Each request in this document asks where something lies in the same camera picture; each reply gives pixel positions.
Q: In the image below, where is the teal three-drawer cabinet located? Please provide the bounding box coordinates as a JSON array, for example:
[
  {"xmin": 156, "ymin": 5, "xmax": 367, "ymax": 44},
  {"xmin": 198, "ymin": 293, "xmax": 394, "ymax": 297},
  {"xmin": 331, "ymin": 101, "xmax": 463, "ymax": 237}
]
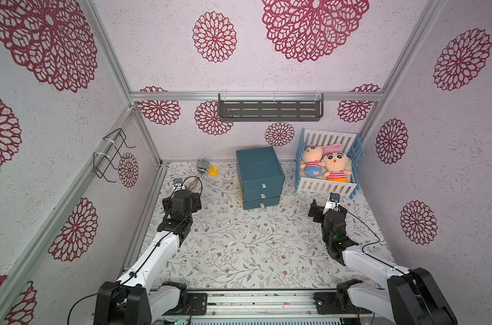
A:
[{"xmin": 236, "ymin": 146, "xmax": 285, "ymax": 210}]

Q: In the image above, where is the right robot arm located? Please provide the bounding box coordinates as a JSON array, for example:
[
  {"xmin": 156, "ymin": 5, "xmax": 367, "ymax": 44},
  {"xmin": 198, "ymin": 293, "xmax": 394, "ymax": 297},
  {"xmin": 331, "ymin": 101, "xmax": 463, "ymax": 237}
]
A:
[{"xmin": 308, "ymin": 194, "xmax": 458, "ymax": 324}]

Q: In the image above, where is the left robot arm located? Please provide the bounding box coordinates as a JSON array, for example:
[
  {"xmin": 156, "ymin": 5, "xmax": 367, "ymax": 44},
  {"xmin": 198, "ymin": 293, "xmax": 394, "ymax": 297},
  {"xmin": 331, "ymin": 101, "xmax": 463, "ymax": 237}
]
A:
[{"xmin": 94, "ymin": 189, "xmax": 201, "ymax": 324}]

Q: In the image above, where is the yellow blue toy rattle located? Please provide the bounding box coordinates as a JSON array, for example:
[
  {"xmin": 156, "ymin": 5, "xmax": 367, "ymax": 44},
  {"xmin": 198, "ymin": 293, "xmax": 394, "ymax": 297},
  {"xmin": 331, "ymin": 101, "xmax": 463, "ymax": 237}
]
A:
[{"xmin": 187, "ymin": 177, "xmax": 200, "ymax": 191}]

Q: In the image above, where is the grey shark toy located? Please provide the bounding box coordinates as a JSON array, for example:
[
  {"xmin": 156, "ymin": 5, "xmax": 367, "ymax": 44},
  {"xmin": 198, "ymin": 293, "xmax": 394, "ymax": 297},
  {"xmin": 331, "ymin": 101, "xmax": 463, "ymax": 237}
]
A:
[{"xmin": 196, "ymin": 158, "xmax": 211, "ymax": 173}]

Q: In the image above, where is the yellow duck toy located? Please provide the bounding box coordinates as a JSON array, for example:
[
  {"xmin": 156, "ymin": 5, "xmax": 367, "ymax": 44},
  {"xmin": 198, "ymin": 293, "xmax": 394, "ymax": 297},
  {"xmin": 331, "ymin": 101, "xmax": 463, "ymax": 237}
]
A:
[{"xmin": 208, "ymin": 166, "xmax": 218, "ymax": 177}]

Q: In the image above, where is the black-haired plush doll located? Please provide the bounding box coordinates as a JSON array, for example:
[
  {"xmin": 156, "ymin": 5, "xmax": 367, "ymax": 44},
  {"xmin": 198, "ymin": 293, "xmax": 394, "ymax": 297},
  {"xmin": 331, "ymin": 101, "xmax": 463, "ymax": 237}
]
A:
[{"xmin": 321, "ymin": 143, "xmax": 352, "ymax": 182}]

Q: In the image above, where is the white blue toy crib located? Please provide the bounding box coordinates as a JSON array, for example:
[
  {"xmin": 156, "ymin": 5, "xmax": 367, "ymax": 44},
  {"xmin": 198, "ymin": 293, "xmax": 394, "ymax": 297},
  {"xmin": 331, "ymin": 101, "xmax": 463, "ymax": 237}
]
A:
[{"xmin": 295, "ymin": 129, "xmax": 364, "ymax": 199}]

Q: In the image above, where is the pink plush doll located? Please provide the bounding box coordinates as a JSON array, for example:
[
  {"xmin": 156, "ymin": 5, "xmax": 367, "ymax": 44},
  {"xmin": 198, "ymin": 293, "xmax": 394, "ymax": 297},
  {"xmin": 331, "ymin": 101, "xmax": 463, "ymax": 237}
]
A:
[{"xmin": 300, "ymin": 146, "xmax": 324, "ymax": 178}]

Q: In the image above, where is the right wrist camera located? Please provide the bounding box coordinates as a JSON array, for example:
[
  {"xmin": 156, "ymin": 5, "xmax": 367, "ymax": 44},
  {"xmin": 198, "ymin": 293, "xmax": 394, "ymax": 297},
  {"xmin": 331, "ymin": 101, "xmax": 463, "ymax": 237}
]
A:
[{"xmin": 323, "ymin": 192, "xmax": 341, "ymax": 214}]

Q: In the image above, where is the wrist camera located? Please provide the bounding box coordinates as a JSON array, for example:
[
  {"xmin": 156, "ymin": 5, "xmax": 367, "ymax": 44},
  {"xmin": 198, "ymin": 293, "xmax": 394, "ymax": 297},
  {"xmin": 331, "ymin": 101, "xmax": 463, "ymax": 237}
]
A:
[
  {"xmin": 173, "ymin": 177, "xmax": 186, "ymax": 192},
  {"xmin": 323, "ymin": 192, "xmax": 341, "ymax": 214}
]

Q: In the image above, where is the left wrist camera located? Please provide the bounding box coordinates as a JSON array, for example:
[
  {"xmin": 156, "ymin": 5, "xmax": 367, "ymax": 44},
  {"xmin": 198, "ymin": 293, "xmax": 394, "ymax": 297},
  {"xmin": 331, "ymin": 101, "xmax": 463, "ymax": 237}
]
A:
[{"xmin": 173, "ymin": 177, "xmax": 186, "ymax": 192}]

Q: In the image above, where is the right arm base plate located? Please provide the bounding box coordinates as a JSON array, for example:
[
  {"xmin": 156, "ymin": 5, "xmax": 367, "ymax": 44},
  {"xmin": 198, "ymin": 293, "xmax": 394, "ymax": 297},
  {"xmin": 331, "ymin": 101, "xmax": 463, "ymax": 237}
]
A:
[{"xmin": 313, "ymin": 291, "xmax": 352, "ymax": 315}]

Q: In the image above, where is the black wire wall rack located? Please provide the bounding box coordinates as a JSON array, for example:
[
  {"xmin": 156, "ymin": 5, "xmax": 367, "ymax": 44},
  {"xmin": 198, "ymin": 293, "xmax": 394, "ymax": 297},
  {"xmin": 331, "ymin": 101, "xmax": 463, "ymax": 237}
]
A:
[{"xmin": 92, "ymin": 128, "xmax": 135, "ymax": 184}]

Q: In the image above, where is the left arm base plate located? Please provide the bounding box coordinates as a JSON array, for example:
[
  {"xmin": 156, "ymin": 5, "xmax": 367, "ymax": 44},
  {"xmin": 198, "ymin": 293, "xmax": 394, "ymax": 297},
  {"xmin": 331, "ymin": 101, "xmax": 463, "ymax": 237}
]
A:
[{"xmin": 164, "ymin": 293, "xmax": 208, "ymax": 316}]

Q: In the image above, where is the aluminium rail frame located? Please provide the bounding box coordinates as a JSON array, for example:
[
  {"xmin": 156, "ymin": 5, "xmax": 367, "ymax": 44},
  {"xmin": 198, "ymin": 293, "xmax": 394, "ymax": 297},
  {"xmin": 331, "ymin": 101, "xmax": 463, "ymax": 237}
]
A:
[{"xmin": 155, "ymin": 288, "xmax": 371, "ymax": 324}]

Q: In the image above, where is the grey wall shelf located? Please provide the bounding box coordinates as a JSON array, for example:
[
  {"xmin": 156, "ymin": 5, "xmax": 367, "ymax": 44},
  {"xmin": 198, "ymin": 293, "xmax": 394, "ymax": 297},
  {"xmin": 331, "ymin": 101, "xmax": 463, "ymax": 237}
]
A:
[{"xmin": 217, "ymin": 93, "xmax": 324, "ymax": 122}]

